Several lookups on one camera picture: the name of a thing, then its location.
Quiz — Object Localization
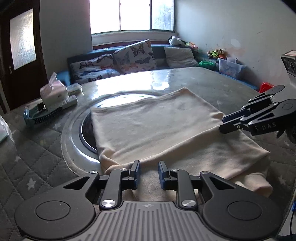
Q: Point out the cream sweatshirt garment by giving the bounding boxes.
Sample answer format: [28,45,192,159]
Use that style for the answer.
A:
[91,88,273,201]

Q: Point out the red plastic stool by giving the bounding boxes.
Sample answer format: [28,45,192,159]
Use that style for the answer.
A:
[259,82,274,93]

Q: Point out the clear plastic storage box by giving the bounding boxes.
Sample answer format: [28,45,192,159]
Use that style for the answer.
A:
[217,56,246,80]

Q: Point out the blue sofa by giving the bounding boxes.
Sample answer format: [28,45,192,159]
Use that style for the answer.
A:
[56,44,260,91]

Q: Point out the round black induction cooktop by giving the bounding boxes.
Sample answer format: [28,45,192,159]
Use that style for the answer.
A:
[78,112,98,154]

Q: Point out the green bowl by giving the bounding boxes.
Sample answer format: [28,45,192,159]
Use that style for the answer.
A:
[199,61,216,70]

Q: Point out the small colourful plush toys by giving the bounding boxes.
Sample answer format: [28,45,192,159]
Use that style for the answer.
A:
[207,49,226,60]

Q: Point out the grey plain pillow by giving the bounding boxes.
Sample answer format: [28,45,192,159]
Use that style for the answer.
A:
[164,47,199,68]

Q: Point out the white remote control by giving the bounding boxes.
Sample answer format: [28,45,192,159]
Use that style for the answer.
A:
[59,95,78,109]

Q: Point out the black white plush toy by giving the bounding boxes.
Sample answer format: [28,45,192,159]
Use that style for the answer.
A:
[168,36,186,47]

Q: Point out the green flat packet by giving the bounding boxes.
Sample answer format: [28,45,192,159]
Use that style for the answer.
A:
[66,83,82,95]

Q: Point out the teal black smartwatch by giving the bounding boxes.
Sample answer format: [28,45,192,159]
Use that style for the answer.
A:
[23,102,63,127]

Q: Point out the upright butterfly pillow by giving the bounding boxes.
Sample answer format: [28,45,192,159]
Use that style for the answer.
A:
[113,39,157,74]

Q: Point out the pink white tissue box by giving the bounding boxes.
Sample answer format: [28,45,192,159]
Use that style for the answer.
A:
[40,72,69,108]

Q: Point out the flat butterfly pillow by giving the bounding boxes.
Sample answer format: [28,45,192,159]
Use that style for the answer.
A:
[70,54,121,84]

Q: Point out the soft pack pink tissues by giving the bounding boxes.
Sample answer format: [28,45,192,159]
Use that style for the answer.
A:
[0,116,10,143]

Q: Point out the dark wooden door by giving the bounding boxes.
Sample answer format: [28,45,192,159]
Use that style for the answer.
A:
[1,1,48,110]

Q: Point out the window with green frame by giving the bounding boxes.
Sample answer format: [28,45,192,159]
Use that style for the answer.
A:
[90,0,175,35]

